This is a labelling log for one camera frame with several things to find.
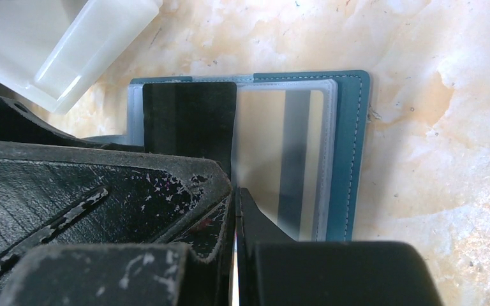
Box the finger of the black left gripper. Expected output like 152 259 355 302
0 96 145 152
0 141 232 276

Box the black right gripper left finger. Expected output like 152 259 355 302
0 198 235 305

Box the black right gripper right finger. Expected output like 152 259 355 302
235 188 442 305

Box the white plastic card tray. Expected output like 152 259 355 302
0 0 162 113

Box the blue leather card holder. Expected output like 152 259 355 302
85 69 372 244

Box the black striped credit card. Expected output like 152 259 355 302
142 82 237 175

